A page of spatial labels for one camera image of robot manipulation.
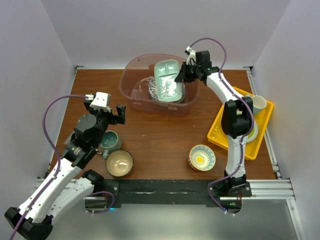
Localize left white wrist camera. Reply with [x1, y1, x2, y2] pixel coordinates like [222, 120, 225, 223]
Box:
[83, 92, 112, 113]

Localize brown beige bowl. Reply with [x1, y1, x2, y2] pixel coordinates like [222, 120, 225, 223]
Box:
[106, 149, 134, 178]

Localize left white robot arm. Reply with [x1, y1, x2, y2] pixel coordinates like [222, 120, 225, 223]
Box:
[4, 104, 126, 240]

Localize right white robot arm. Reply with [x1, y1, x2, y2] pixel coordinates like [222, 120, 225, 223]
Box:
[175, 47, 255, 197]

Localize teal ceramic cup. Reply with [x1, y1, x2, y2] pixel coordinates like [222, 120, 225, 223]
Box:
[99, 130, 122, 160]

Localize yellow plastic tray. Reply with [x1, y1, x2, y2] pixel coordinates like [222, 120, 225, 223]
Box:
[207, 100, 274, 161]

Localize blue floral plate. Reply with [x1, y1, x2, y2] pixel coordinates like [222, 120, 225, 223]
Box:
[147, 77, 186, 104]

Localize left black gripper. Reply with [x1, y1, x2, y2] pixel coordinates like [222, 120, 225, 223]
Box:
[84, 100, 125, 147]

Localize yellow flower patterned bowl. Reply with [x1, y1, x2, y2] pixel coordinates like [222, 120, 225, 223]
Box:
[187, 144, 216, 172]

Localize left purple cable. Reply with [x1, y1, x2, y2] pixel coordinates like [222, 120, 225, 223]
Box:
[8, 94, 92, 240]

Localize mint green rectangular dish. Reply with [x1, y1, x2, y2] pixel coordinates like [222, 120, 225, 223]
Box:
[154, 59, 182, 102]

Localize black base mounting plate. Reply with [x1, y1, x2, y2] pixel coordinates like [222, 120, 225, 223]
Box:
[84, 178, 252, 213]

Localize green plate white rim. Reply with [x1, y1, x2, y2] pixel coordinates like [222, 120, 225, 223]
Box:
[247, 121, 259, 143]

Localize light blue mug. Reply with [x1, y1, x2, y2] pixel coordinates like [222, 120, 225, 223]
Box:
[245, 94, 267, 115]

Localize pink translucent plastic bin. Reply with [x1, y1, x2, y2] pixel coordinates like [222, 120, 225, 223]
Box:
[119, 53, 200, 116]

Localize aluminium frame rail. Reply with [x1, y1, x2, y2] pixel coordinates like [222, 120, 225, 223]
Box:
[248, 179, 307, 240]

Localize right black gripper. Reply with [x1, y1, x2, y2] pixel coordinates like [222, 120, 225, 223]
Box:
[175, 61, 200, 83]

